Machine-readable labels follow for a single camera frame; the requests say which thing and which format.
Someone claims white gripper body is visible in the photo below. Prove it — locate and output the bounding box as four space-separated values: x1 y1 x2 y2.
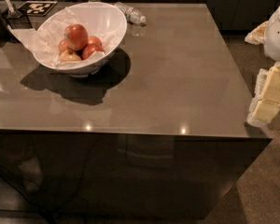
264 6 280 62

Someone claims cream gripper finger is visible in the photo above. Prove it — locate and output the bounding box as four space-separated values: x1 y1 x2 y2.
245 21 267 45
246 62 280 127

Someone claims large red top apple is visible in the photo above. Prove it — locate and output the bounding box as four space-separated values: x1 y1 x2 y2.
64 23 88 51

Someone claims white bowl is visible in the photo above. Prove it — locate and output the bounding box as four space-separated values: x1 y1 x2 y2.
30 1 129 78

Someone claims red apple right back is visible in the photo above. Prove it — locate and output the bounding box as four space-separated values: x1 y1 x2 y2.
88 35 102 46

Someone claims red apple right front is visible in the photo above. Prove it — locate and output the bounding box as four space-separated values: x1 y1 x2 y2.
82 44 105 60

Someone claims yellowish apple front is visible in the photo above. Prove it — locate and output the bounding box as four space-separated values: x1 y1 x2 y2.
59 49 81 62

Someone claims red apple left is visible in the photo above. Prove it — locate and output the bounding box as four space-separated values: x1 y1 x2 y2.
58 39 67 53

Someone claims clear plastic water bottle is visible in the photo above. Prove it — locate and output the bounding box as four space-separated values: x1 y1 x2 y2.
115 2 147 25

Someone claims black white fiducial marker card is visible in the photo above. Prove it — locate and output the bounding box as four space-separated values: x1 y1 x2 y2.
20 1 57 17

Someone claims black scoop with white handle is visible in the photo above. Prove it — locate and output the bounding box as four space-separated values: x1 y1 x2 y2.
4 0 32 29

